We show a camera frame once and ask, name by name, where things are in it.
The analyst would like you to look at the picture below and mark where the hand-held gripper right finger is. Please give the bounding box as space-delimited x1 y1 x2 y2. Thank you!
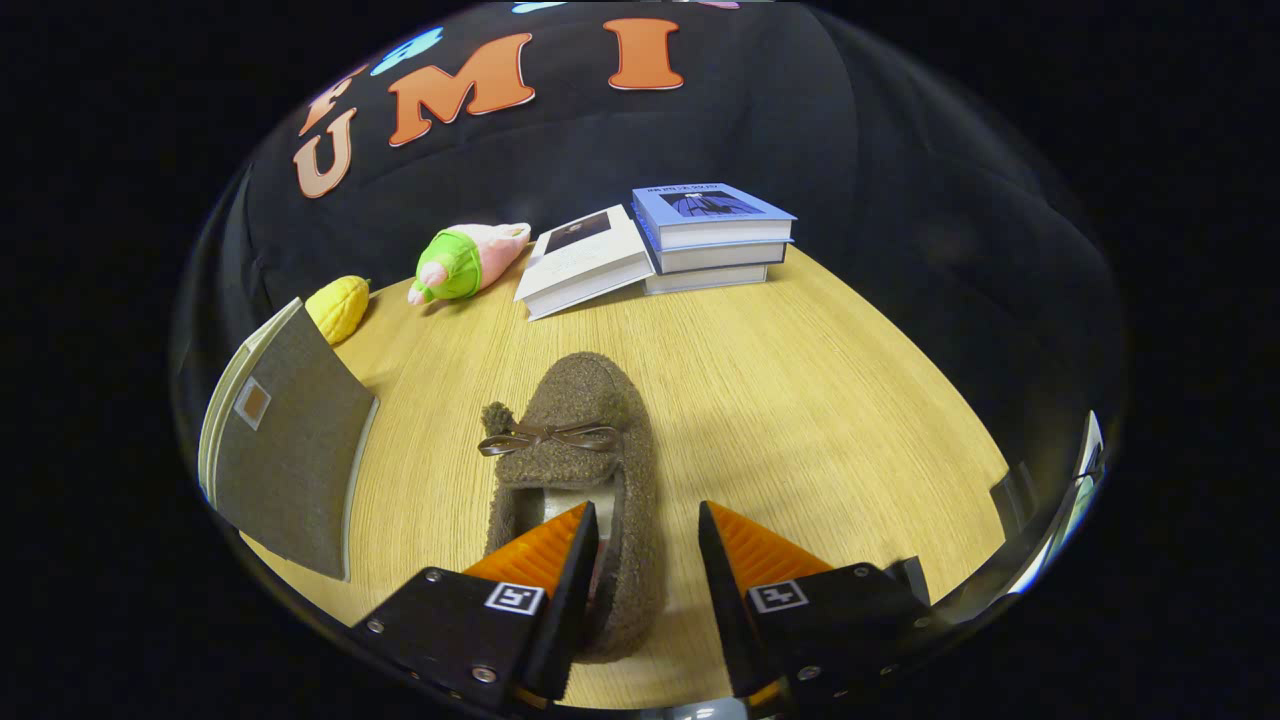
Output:
697 500 936 711

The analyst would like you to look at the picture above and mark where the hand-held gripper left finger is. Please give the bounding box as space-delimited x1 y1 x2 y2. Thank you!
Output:
350 500 601 711

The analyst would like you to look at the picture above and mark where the grey fabric storage box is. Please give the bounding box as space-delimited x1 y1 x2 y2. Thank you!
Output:
198 297 381 583

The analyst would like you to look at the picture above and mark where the brown fuzzy shoe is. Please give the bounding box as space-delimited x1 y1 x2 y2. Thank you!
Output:
477 351 666 663

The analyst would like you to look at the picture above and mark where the yellow plush toy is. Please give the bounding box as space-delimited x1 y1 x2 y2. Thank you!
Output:
305 276 371 346

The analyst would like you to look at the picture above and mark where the pink and green plush toy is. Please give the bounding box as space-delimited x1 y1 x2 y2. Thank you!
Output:
407 222 532 306

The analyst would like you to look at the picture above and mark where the thin pale book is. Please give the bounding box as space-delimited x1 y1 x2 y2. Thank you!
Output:
645 263 769 296

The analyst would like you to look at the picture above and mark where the white book with dark photo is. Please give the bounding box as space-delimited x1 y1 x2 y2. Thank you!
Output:
513 204 656 322

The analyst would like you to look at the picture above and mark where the blue-spined book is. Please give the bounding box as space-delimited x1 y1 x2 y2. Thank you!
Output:
640 235 789 275

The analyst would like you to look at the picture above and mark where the blue cover book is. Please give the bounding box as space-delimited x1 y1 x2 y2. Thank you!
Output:
631 183 798 251

